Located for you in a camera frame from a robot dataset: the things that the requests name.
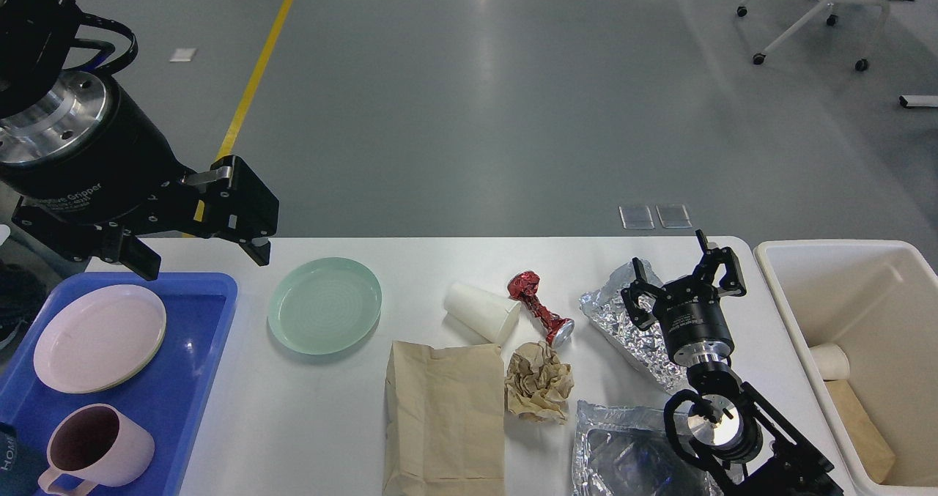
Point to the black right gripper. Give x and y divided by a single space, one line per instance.
688 310

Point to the paper cup in bin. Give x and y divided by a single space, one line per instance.
831 361

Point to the blue plastic tray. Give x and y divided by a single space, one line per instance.
167 397

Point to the seated person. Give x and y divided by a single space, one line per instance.
23 286

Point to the aluminium foil tray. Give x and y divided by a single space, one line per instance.
625 451

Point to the beige plastic bin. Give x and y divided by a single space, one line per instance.
876 300

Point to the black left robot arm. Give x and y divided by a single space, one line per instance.
43 38

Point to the crushed red can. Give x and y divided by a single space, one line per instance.
524 287

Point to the crumpled brown paper ball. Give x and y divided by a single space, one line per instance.
538 384

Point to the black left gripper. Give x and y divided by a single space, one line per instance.
85 155

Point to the white paper cup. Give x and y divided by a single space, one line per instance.
491 316

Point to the dark blue cap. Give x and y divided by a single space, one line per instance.
21 465

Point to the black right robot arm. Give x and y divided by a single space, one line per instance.
721 424

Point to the mint green plate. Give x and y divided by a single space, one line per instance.
325 306

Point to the pink plate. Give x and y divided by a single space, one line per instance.
101 339

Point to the flat brown paper bag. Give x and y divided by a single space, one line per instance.
446 421

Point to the white floor bar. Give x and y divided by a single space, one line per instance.
918 101

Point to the pink mug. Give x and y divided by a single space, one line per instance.
95 446

